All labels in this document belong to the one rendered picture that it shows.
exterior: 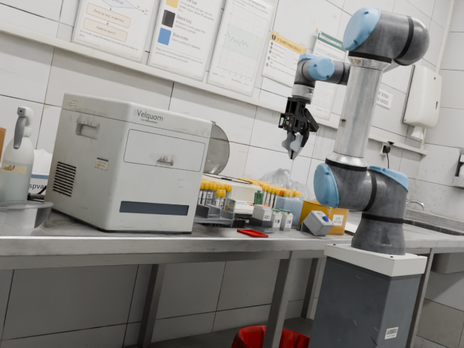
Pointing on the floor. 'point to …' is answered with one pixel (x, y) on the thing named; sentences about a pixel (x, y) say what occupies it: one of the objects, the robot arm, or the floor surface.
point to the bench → (19, 240)
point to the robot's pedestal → (362, 308)
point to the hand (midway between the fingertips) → (293, 156)
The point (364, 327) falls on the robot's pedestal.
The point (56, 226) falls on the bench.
